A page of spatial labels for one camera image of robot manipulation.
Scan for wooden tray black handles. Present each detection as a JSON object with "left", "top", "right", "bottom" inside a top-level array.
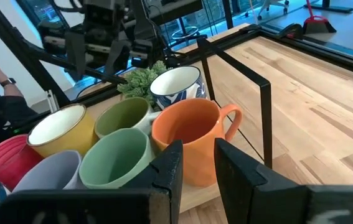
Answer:
[{"left": 84, "top": 36, "right": 273, "bottom": 214}]

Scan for lavender mug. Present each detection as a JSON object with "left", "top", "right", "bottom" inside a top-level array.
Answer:
[{"left": 11, "top": 149, "right": 86, "bottom": 193}]

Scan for orange mug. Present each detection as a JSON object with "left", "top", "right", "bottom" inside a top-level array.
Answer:
[{"left": 150, "top": 98, "right": 243, "bottom": 189}]

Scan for red broom black bristles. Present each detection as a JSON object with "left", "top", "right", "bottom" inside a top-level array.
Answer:
[{"left": 301, "top": 0, "right": 338, "bottom": 35}]

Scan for green artificial plant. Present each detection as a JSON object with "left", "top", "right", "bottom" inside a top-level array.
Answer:
[{"left": 116, "top": 60, "right": 170, "bottom": 107}]

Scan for silver metal bracket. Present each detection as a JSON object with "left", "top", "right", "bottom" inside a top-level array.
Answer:
[{"left": 45, "top": 89, "right": 60, "bottom": 113}]

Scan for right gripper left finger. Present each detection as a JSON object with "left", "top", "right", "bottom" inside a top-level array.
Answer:
[{"left": 0, "top": 139, "right": 184, "bottom": 224}]

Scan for red ribbed mug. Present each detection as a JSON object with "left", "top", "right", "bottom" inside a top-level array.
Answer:
[{"left": 0, "top": 133, "right": 45, "bottom": 192}]

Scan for yellow mug white inside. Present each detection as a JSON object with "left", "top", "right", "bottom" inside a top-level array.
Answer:
[{"left": 26, "top": 103, "right": 98, "bottom": 159}]

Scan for person's wristwatch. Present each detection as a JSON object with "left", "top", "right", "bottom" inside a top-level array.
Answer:
[{"left": 0, "top": 77, "right": 17, "bottom": 88}]

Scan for light green mug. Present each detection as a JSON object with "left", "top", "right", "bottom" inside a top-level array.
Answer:
[{"left": 78, "top": 127, "right": 156, "bottom": 190}]

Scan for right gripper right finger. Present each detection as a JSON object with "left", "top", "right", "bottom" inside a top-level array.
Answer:
[{"left": 214, "top": 138, "right": 353, "bottom": 224}]

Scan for black frame clamp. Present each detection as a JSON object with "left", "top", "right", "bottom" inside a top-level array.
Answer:
[{"left": 276, "top": 22, "right": 305, "bottom": 40}]

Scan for olive green mug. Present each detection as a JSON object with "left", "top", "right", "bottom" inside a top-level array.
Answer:
[{"left": 93, "top": 96, "right": 162, "bottom": 140}]

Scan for white office chair base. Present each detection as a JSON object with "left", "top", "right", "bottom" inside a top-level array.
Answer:
[{"left": 243, "top": 0, "right": 291, "bottom": 22}]

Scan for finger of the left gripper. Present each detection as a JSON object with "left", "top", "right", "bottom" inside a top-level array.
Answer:
[
  {"left": 65, "top": 30, "right": 87, "bottom": 83},
  {"left": 104, "top": 40, "right": 131, "bottom": 76}
]

